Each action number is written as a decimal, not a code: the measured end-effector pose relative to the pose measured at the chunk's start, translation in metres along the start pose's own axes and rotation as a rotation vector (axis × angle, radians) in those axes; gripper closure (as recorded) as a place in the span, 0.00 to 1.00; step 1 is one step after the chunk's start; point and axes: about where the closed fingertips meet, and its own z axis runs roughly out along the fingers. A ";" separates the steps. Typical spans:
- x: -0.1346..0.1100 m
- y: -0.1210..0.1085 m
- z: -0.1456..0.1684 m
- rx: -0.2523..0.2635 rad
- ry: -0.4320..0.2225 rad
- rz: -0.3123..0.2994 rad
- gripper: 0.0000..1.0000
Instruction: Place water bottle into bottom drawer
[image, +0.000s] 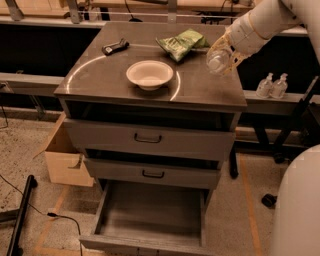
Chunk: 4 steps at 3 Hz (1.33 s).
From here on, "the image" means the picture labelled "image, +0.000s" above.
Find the sanitizer pump bottle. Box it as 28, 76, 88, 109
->
270, 73, 288, 99
256, 73, 273, 98

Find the black stand leg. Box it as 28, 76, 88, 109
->
6, 175, 37, 256

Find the grey top drawer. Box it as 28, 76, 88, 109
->
63, 118, 234, 161

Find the green chip bag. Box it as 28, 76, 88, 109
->
156, 29, 209, 62

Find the grey open bottom drawer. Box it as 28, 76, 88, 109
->
80, 181, 213, 256

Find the left sanitizer pump bottle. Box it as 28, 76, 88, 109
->
256, 73, 273, 98

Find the clear plastic water bottle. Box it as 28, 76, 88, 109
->
206, 48, 231, 75

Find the grey metal shelf rail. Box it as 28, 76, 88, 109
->
0, 73, 64, 97

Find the right sanitizer pump bottle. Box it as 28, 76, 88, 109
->
270, 73, 288, 99

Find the white paper bowl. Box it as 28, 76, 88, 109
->
126, 60, 173, 91

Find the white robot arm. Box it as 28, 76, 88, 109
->
207, 0, 320, 256

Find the black handheld device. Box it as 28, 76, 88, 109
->
102, 38, 129, 56

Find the cardboard box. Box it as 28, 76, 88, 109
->
33, 112, 94, 187

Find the grey drawer cabinet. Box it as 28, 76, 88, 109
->
55, 22, 247, 203

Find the grey middle drawer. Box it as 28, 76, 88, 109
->
84, 158, 220, 189

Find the black floor cable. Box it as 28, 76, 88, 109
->
0, 174, 84, 256

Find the black office chair base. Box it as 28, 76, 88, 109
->
260, 75, 320, 208

